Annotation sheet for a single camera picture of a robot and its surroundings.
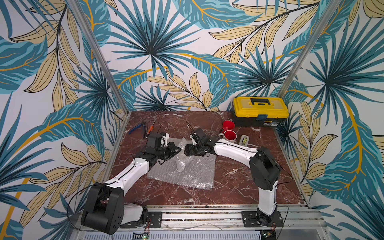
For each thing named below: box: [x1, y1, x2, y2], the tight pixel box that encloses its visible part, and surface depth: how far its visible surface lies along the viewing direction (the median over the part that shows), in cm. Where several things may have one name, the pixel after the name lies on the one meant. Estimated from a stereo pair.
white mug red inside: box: [218, 130, 238, 143], surface depth 102 cm
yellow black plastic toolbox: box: [233, 96, 289, 127], surface depth 103 cm
